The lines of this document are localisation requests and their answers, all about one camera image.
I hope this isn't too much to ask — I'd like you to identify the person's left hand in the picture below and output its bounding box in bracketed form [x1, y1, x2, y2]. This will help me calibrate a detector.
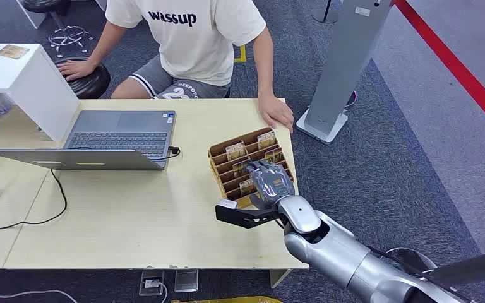
[257, 95, 294, 134]

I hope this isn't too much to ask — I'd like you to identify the person's right hand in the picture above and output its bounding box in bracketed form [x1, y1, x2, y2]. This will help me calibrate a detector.
[57, 59, 98, 82]

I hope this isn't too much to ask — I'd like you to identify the gold patterned card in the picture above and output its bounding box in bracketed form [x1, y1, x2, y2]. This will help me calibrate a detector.
[239, 179, 256, 198]
[264, 147, 284, 164]
[225, 142, 248, 162]
[257, 131, 277, 150]
[232, 158, 252, 179]

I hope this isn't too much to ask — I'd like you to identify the gold sticker card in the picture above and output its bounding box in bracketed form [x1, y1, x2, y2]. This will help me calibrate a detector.
[0, 44, 31, 60]

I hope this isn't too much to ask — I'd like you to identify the brown slotted card holder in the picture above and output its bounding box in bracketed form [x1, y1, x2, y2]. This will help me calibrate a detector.
[207, 127, 296, 209]

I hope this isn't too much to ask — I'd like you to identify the person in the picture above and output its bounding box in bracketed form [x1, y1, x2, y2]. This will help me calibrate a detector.
[57, 0, 294, 134]

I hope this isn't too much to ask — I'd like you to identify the black round stool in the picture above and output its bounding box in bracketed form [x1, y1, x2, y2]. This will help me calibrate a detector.
[54, 56, 112, 100]

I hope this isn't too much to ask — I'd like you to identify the black stool with chrome base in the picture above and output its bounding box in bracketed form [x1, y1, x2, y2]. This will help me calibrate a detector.
[21, 0, 94, 58]

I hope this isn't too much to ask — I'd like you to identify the white box shelf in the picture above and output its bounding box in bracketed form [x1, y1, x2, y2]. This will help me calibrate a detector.
[0, 43, 80, 143]

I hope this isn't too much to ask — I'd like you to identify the grey open laptop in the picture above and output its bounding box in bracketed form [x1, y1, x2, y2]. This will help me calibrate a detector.
[0, 110, 177, 172]

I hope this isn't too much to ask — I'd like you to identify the grey slanted kiosk stand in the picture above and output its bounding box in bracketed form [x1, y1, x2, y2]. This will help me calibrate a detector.
[296, 0, 394, 145]

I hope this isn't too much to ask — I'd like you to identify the round grey pole base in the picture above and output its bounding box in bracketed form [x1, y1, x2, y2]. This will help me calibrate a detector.
[311, 0, 340, 25]

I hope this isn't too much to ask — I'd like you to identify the white table leg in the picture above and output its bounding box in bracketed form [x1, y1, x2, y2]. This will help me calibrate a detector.
[269, 268, 294, 290]

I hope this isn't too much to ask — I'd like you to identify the metal floor socket plate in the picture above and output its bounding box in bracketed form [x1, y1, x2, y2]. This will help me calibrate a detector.
[174, 268, 200, 293]

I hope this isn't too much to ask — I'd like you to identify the floor power socket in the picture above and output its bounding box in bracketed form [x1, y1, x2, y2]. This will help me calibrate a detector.
[139, 270, 166, 297]

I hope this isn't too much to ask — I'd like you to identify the dark grey bar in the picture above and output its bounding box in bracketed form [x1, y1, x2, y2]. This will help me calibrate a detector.
[424, 247, 485, 288]

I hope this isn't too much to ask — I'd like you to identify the black laptop power cable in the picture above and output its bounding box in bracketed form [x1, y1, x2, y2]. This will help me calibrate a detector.
[0, 146, 181, 231]

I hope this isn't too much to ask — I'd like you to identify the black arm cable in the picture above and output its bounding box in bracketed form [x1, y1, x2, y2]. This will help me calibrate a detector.
[367, 246, 471, 303]

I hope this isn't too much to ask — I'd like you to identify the white plug cable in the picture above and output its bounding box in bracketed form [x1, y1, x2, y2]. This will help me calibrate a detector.
[145, 279, 169, 303]

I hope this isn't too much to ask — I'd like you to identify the white floor cable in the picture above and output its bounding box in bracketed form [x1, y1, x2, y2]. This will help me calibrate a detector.
[0, 289, 78, 303]

